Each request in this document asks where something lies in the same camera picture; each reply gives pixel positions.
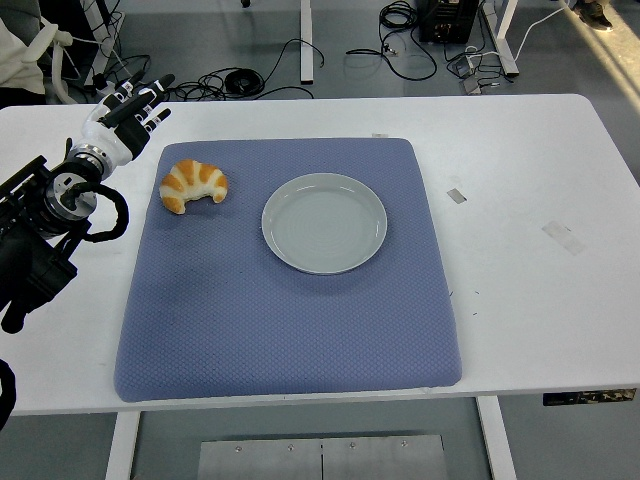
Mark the person's foot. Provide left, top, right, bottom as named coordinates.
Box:
left=571, top=0, right=614, bottom=32

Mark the white background desk leg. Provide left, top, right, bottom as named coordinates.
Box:
left=478, top=0, right=521, bottom=77
left=298, top=0, right=315, bottom=84

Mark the thin black floor cable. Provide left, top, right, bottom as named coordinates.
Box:
left=264, top=38, right=326, bottom=87

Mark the croissant bread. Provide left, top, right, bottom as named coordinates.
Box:
left=158, top=158, right=230, bottom=216

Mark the white cloth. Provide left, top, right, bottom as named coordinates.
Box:
left=0, top=17, right=49, bottom=96

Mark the black equipment box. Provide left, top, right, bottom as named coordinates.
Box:
left=417, top=0, right=482, bottom=44

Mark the white chair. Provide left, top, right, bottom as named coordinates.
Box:
left=19, top=19, right=82, bottom=106

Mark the white table leg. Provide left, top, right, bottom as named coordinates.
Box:
left=474, top=397, right=519, bottom=480
left=103, top=410, right=142, bottom=480

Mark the black floor cable loop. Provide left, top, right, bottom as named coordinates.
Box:
left=344, top=45, right=439, bottom=82

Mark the black cable coil pile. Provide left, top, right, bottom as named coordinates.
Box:
left=197, top=67, right=316, bottom=101

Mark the blue quilted mat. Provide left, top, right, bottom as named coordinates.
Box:
left=113, top=137, right=462, bottom=404

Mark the black control box under table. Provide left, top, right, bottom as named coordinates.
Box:
left=542, top=388, right=639, bottom=407

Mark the grey round plate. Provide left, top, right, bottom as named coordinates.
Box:
left=260, top=172, right=389, bottom=276

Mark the grey power adapter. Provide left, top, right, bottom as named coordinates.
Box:
left=447, top=54, right=481, bottom=79

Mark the white cable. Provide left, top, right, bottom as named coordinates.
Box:
left=512, top=0, right=572, bottom=59

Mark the black coiled cable bundle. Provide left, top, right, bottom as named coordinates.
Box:
left=378, top=0, right=417, bottom=32

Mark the white power strip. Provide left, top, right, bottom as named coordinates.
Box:
left=92, top=74, right=127, bottom=104

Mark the long pale tape strip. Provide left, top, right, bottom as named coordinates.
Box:
left=541, top=219, right=587, bottom=256

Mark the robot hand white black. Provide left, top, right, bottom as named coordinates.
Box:
left=79, top=69, right=177, bottom=166

